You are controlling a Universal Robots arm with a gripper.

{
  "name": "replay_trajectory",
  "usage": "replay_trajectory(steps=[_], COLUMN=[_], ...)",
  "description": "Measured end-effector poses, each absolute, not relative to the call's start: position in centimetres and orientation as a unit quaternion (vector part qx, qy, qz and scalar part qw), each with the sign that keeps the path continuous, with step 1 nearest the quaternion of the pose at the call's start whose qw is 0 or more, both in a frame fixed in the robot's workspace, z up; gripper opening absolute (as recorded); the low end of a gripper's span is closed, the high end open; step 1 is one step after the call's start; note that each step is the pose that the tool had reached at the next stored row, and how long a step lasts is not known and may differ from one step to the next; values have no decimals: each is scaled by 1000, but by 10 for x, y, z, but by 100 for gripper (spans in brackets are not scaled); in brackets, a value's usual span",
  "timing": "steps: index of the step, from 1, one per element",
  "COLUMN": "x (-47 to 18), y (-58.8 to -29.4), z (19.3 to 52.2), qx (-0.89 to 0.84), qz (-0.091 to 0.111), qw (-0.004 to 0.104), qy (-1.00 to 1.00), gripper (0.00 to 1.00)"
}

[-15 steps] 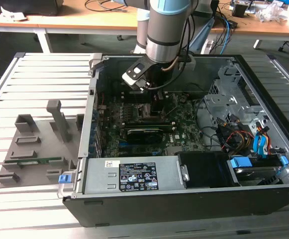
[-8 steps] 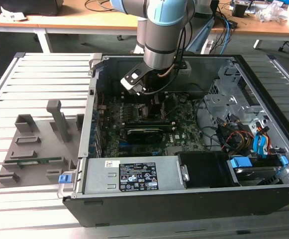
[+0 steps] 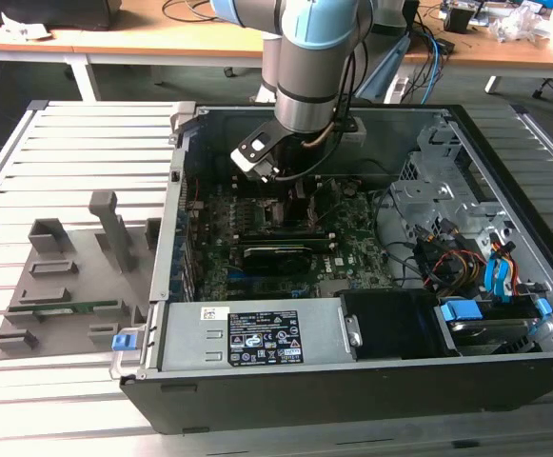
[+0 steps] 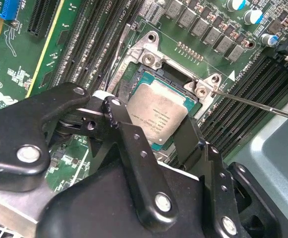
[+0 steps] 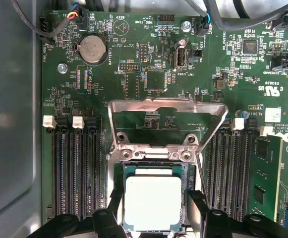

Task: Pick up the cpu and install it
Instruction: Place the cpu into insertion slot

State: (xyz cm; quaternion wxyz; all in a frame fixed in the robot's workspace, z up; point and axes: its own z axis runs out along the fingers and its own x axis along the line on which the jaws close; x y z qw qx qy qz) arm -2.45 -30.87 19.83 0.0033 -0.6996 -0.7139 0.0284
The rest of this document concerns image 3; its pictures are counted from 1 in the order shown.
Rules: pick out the clear plastic bags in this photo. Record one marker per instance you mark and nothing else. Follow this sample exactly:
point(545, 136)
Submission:
point(519, 24)

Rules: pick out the hard disk in blue carrier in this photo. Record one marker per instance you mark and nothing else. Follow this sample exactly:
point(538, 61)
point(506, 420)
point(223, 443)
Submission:
point(461, 311)

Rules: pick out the metal drive cage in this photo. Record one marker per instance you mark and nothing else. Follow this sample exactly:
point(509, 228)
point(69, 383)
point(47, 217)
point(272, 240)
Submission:
point(414, 200)

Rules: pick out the wooden desk white frame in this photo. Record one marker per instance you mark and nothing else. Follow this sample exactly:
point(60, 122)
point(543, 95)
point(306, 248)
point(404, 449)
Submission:
point(128, 45)
point(495, 59)

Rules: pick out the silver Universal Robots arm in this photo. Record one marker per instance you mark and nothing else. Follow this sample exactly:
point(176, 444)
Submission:
point(304, 90)

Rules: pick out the grey power supply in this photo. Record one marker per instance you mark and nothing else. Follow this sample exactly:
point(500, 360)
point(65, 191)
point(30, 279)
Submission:
point(195, 343)

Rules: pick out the white power adapter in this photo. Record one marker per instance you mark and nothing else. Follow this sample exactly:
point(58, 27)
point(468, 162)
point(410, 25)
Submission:
point(400, 88)

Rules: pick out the green RAM stick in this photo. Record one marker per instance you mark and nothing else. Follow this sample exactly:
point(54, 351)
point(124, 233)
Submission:
point(57, 308)

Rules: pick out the small black box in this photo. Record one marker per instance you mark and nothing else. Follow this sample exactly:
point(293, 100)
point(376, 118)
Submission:
point(457, 21)

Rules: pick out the black graphics card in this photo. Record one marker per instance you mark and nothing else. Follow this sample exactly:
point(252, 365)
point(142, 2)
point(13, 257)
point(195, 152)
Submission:
point(276, 261)

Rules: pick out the green motherboard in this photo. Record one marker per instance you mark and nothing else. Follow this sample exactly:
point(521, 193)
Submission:
point(352, 238)

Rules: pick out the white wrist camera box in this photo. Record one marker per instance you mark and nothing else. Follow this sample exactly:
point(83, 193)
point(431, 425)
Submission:
point(252, 159)

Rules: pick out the white paper sheet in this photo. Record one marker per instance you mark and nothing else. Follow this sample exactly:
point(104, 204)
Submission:
point(24, 31)

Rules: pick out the grey parts rack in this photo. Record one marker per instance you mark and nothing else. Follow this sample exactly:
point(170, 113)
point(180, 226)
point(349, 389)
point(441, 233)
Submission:
point(85, 285)

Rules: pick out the black open PC case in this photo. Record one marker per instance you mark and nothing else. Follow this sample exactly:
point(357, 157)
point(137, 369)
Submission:
point(304, 404)

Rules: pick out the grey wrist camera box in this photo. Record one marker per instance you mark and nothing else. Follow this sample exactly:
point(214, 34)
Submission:
point(354, 135)

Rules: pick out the installed RAM stick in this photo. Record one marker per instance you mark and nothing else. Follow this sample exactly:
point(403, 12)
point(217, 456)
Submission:
point(295, 242)

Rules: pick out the black plastic fan shroud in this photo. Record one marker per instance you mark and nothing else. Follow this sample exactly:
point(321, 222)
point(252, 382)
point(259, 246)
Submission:
point(395, 323)

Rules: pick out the black bag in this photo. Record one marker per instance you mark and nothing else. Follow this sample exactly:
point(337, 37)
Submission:
point(66, 12)

